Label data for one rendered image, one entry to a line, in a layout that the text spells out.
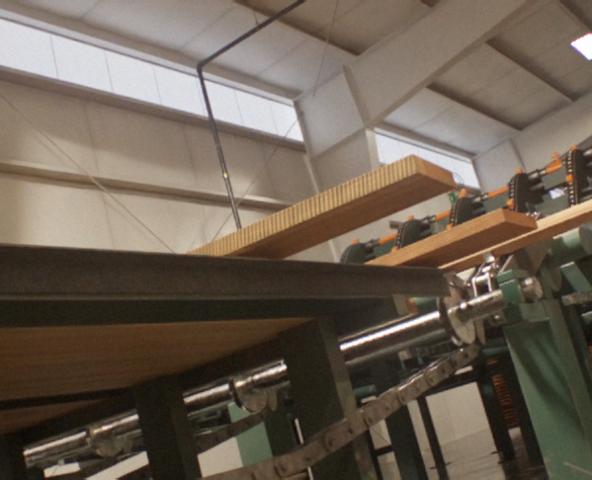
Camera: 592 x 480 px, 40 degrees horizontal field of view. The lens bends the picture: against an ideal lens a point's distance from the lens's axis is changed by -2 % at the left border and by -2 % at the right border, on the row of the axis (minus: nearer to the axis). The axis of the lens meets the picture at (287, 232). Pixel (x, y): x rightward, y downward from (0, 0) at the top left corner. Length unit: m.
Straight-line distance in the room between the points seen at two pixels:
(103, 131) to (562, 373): 9.01
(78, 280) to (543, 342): 1.45
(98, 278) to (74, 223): 8.74
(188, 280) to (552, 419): 1.30
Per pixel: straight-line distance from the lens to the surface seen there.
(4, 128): 9.67
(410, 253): 1.65
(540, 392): 2.20
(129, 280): 1.02
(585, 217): 2.13
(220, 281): 1.15
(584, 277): 3.08
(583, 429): 2.18
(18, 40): 10.51
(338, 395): 1.52
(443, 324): 1.86
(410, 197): 1.19
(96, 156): 10.46
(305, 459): 1.26
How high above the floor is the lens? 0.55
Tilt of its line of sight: 15 degrees up
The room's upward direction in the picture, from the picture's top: 15 degrees counter-clockwise
